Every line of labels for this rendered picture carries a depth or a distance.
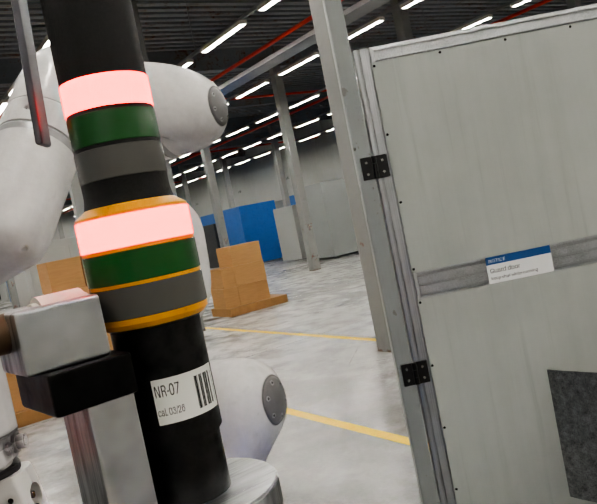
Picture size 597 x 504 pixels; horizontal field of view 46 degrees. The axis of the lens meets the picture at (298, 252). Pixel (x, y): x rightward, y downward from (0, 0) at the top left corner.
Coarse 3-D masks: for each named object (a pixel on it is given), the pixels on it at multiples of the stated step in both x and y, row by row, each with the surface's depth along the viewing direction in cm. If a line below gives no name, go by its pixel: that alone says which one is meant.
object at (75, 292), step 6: (78, 288) 25; (48, 294) 25; (54, 294) 25; (60, 294) 25; (66, 294) 25; (72, 294) 25; (78, 294) 25; (84, 294) 25; (36, 300) 24; (42, 300) 24; (48, 300) 24; (54, 300) 24; (60, 300) 25; (30, 306) 24
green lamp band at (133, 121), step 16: (96, 112) 25; (112, 112) 25; (128, 112) 26; (144, 112) 26; (80, 128) 26; (96, 128) 25; (112, 128) 25; (128, 128) 26; (144, 128) 26; (80, 144) 26
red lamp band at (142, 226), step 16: (160, 208) 26; (176, 208) 26; (80, 224) 26; (96, 224) 25; (112, 224) 25; (128, 224) 25; (144, 224) 25; (160, 224) 25; (176, 224) 26; (80, 240) 26; (96, 240) 25; (112, 240) 25; (128, 240) 25; (144, 240) 25
